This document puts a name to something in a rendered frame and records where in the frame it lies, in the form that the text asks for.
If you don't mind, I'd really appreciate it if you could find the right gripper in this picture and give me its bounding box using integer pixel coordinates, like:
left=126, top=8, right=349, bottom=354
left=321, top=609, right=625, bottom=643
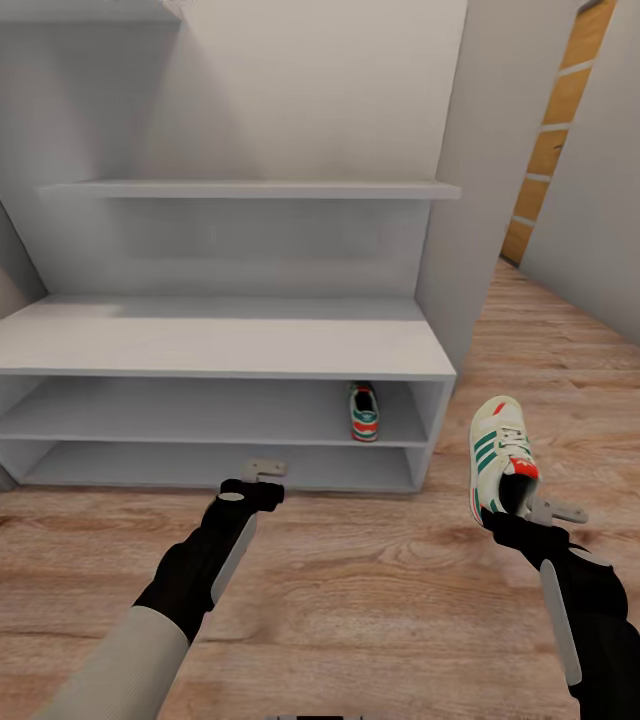
left=481, top=507, right=570, bottom=563

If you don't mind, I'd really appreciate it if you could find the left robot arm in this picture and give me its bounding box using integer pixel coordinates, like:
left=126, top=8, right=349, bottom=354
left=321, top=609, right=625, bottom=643
left=31, top=459, right=289, bottom=720

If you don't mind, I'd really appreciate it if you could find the gym shoe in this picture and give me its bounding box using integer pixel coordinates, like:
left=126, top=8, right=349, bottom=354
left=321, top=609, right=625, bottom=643
left=469, top=395, right=543, bottom=528
left=348, top=380, right=379, bottom=443

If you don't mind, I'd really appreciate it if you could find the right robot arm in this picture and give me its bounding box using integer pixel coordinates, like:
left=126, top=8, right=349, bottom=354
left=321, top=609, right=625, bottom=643
left=481, top=495, right=640, bottom=720

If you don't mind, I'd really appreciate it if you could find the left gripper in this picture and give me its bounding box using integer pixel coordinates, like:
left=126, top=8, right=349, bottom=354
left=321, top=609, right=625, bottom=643
left=222, top=479, right=286, bottom=512

